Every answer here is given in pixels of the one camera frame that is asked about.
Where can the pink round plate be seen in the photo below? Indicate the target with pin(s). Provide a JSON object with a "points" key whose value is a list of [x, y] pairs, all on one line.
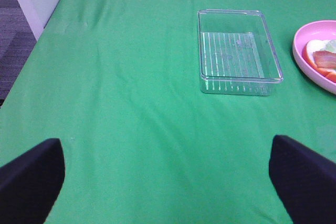
{"points": [[322, 30]]}

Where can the green lettuce leaf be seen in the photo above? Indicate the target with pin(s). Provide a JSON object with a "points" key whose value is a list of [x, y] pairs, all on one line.
{"points": [[331, 46]]}

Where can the left clear plastic container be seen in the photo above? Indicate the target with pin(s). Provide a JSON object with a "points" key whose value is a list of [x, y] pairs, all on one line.
{"points": [[236, 53]]}

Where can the toast bread slice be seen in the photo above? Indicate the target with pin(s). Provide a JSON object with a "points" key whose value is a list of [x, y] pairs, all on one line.
{"points": [[307, 54]]}

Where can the green tablecloth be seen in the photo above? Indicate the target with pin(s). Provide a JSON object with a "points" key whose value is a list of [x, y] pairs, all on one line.
{"points": [[118, 82]]}

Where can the bacon strip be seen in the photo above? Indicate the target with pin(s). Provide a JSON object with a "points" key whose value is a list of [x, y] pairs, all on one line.
{"points": [[324, 59]]}

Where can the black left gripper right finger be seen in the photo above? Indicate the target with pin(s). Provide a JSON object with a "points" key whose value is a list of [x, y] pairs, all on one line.
{"points": [[304, 181]]}

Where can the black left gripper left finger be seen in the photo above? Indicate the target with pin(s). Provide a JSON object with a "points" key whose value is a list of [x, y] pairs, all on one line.
{"points": [[31, 183]]}

